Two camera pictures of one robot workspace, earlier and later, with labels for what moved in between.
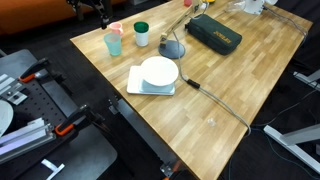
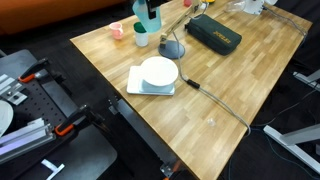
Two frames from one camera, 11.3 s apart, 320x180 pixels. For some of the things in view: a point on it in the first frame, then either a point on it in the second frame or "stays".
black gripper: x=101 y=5 → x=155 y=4
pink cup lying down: x=187 y=3 stays
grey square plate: x=133 y=83 stays
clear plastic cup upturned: x=235 y=7 stays
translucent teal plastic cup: x=114 y=43 → x=141 y=8
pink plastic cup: x=116 y=27 stays
